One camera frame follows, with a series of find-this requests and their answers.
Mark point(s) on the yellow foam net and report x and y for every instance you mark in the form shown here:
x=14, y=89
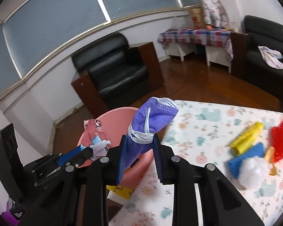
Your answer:
x=246, y=139

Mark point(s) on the folded cloth on armchair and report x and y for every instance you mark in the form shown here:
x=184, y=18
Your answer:
x=271, y=57

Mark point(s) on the white low table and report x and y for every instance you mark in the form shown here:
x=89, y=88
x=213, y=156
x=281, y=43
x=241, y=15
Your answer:
x=211, y=54

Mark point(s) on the purple face mask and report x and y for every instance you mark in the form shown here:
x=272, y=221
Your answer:
x=155, y=114

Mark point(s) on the red plastic bag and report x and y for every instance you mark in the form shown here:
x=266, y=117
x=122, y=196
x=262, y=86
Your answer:
x=277, y=141

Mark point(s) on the white plastic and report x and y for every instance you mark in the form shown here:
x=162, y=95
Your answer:
x=253, y=171

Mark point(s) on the red wrapper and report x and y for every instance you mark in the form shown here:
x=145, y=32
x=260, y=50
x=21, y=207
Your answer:
x=95, y=138

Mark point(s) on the black leather armchair right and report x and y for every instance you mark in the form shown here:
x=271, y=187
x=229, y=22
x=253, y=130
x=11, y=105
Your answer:
x=258, y=54

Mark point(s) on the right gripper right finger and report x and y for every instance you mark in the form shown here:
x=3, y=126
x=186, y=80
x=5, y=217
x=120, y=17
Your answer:
x=165, y=161

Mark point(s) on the floral table cloth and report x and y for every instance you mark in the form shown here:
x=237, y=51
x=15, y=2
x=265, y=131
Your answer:
x=201, y=133

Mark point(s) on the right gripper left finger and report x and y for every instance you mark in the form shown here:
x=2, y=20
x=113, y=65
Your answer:
x=124, y=158

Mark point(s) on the purple sleeve forearm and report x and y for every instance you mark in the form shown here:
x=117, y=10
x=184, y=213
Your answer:
x=13, y=214

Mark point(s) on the brown paper bag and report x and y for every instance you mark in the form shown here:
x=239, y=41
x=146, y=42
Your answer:
x=197, y=17

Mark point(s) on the blue foam net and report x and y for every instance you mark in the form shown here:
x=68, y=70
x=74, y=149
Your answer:
x=234, y=164

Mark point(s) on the black leather armchair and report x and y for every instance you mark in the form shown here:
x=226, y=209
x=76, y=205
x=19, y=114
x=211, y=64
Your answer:
x=112, y=73
x=258, y=54

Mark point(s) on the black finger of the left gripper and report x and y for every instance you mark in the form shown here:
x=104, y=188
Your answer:
x=79, y=159

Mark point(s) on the orange peel piece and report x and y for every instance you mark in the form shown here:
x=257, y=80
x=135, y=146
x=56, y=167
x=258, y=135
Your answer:
x=269, y=157

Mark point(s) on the floral hanging jacket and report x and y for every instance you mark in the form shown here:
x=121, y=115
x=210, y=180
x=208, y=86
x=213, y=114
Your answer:
x=214, y=14

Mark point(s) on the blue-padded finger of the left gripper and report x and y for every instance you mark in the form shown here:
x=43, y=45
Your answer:
x=66, y=157

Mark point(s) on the plaid tablecloth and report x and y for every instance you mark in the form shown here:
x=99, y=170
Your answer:
x=215, y=37

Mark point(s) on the black leather armchair left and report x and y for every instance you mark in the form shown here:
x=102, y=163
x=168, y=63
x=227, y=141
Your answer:
x=112, y=73

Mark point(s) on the yellow black box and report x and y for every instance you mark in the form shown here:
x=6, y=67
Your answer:
x=121, y=191

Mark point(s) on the clear plastic bag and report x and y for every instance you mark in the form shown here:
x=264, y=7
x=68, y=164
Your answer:
x=178, y=23

